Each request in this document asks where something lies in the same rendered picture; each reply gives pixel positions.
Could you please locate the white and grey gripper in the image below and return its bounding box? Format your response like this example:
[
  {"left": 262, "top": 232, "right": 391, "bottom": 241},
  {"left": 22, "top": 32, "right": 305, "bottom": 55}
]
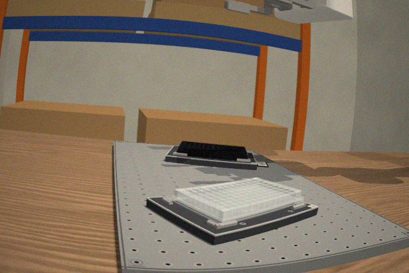
[{"left": 224, "top": 0, "right": 353, "bottom": 24}]

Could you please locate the black microplate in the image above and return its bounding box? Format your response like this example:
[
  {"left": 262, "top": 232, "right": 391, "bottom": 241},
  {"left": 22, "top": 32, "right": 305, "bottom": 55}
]
[{"left": 177, "top": 141, "right": 248, "bottom": 160}]

